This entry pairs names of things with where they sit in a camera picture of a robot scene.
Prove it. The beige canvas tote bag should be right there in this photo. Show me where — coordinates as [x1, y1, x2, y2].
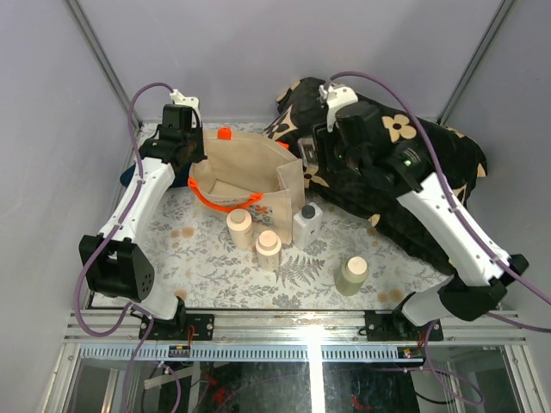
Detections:
[188, 127, 305, 244]

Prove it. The white square bottle black cap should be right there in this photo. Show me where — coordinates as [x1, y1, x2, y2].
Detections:
[292, 202, 323, 250]

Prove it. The short beige cylindrical bottle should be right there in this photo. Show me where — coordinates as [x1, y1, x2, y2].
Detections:
[256, 230, 282, 272]

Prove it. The green cylindrical bottle beige cap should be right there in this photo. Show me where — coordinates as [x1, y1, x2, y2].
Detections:
[335, 256, 368, 296]

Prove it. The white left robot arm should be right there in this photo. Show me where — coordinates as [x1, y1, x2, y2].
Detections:
[78, 97, 205, 340]

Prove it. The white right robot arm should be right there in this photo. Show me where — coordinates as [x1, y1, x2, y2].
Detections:
[312, 101, 529, 340]

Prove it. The dark blue cloth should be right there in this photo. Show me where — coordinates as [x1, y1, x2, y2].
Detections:
[119, 164, 139, 188]

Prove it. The black floral plush blanket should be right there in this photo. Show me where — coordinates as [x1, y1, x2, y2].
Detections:
[265, 77, 487, 275]

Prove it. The floral patterned table mat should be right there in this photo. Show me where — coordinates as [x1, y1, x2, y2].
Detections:
[139, 188, 445, 310]

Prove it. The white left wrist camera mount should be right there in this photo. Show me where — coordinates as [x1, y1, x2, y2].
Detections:
[169, 89, 201, 117]

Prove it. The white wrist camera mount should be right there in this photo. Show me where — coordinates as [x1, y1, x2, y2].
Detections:
[169, 89, 201, 117]
[319, 83, 358, 133]

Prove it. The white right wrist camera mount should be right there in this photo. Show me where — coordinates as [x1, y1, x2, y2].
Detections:
[319, 83, 358, 133]

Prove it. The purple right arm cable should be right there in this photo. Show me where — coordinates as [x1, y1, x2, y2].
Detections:
[327, 71, 551, 335]

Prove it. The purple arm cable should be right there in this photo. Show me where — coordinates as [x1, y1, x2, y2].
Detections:
[75, 83, 182, 413]
[327, 71, 551, 335]

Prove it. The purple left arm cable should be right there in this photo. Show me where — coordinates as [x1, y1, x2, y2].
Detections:
[75, 83, 182, 413]

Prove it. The aluminium front rail frame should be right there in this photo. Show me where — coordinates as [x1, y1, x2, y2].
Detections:
[41, 309, 550, 412]

